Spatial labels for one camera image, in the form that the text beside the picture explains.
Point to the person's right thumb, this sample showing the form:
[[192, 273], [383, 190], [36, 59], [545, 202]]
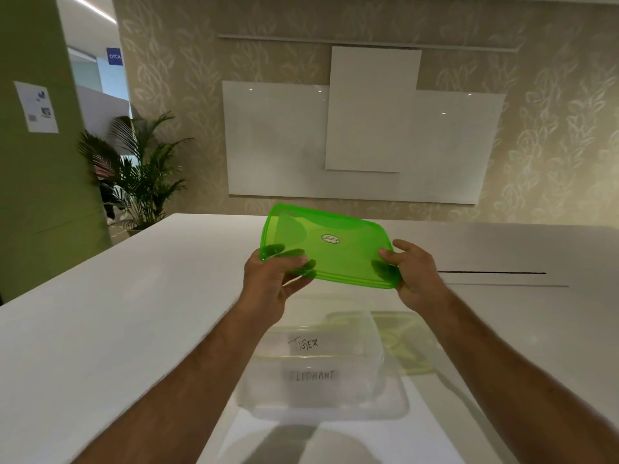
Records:
[[390, 258]]

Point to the blue sign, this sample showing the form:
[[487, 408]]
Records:
[[114, 56]]

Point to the person's left forearm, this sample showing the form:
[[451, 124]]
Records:
[[193, 381]]

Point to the ceiling light strip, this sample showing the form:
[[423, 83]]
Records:
[[92, 8]]

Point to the person's right hand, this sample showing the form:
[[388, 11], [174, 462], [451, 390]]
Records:
[[420, 280]]

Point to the person's right forearm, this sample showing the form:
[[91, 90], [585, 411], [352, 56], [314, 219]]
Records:
[[512, 381]]

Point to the small white board panel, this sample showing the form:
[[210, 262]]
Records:
[[372, 106]]

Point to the person's left thumb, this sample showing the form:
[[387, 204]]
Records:
[[283, 261]]

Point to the potted palm plant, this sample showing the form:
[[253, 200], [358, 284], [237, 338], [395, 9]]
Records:
[[145, 178]]

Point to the green translucent plastic lid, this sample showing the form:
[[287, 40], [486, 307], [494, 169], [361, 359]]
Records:
[[329, 246]]

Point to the person's left hand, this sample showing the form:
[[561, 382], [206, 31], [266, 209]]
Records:
[[263, 289]]

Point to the small clear plastic container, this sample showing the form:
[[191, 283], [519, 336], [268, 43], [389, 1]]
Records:
[[333, 333]]

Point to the large clear plastic container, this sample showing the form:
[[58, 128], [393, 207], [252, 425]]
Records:
[[391, 401]]

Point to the white paper poster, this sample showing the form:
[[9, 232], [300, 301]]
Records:
[[36, 107]]

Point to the large glass whiteboard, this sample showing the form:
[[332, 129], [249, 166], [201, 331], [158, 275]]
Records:
[[275, 140]]

